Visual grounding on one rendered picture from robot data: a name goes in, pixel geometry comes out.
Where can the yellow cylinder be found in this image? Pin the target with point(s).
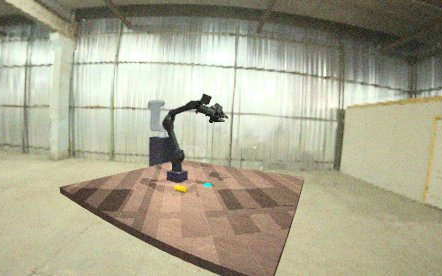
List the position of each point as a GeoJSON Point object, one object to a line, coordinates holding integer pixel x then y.
{"type": "Point", "coordinates": [180, 188]}

